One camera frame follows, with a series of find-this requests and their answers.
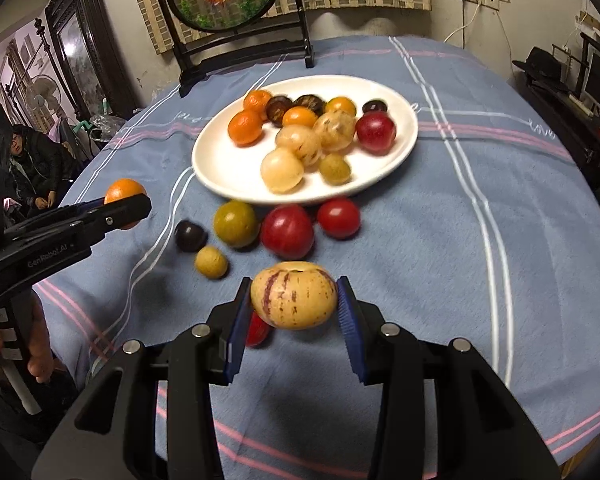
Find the dark purple small fruit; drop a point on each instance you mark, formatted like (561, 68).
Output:
(190, 236)

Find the standing fan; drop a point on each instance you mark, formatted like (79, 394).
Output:
(43, 102)

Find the dark chestnut fruit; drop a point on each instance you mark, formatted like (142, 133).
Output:
(276, 109)

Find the blue striped tablecloth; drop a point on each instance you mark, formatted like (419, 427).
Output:
(488, 231)

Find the clear plastic bag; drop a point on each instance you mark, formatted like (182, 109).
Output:
(104, 127)

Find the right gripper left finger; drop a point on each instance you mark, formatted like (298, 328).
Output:
(237, 330)

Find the tan pepino melon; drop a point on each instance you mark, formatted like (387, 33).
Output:
(304, 143)

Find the medium striped pepino melon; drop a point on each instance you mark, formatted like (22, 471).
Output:
(294, 295)

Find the dark framed mirror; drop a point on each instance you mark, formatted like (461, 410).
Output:
(89, 58)

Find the large striped pepino melon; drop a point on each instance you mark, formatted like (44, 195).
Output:
(336, 130)

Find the pale peeled round fruit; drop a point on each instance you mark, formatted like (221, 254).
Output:
(281, 171)

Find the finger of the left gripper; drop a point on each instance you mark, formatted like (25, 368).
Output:
(99, 221)
(90, 204)

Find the round goldfish screen ornament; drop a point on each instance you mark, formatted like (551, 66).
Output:
(212, 35)

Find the white oval plate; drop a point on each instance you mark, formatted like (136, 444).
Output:
(233, 171)

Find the seated person in black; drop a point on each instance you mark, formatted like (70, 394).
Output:
(42, 169)

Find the person's left hand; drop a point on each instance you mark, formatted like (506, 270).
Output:
(42, 362)

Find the dark small fruit plate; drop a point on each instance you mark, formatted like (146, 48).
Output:
(375, 106)

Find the black hat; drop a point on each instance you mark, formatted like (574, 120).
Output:
(541, 66)

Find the red plum on plate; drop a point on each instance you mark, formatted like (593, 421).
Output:
(376, 132)

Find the green orange tomato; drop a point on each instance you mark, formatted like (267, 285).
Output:
(236, 224)

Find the red cherry tomato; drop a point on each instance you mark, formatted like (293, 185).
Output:
(339, 218)
(258, 331)

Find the orange tangerine plate front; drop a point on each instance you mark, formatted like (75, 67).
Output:
(245, 128)

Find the orange tangerine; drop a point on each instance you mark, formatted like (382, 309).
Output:
(125, 197)

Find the large red plum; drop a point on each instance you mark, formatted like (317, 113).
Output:
(287, 231)

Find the orange tangerine plate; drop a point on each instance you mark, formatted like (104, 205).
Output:
(257, 101)
(245, 128)

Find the orange tangerine plate back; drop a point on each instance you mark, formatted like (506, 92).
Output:
(257, 101)

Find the yellow orange tomato right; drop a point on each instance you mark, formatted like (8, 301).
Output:
(341, 104)

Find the red cherry tomato front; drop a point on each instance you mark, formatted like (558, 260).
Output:
(258, 331)

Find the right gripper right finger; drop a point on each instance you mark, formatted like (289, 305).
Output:
(353, 326)

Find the yellow orange tomato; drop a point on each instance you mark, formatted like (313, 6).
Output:
(299, 116)
(341, 104)

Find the dark brown mangosteen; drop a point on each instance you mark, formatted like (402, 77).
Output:
(312, 102)

